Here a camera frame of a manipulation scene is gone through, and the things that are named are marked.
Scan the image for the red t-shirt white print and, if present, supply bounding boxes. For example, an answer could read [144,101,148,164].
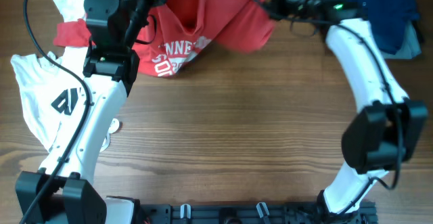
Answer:
[52,0,277,79]

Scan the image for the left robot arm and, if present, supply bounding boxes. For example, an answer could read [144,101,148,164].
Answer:
[16,0,166,223]

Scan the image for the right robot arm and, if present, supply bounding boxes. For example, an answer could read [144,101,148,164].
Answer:
[265,0,428,223]

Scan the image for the folded navy blue shirt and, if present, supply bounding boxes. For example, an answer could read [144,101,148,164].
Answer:
[348,0,419,54]

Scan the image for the folded light grey garment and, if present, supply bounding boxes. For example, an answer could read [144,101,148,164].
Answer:
[382,22,423,60]

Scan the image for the white t-shirt black logo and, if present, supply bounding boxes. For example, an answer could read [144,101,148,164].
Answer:
[11,0,90,152]

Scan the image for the left black cable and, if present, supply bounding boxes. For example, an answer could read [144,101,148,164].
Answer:
[18,0,94,224]

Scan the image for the black cable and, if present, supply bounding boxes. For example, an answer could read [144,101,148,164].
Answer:
[249,0,407,215]
[18,0,94,224]

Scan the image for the right black cable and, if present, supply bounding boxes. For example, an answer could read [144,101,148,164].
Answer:
[249,0,407,215]

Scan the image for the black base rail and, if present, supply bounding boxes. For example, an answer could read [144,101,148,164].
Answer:
[135,201,378,224]

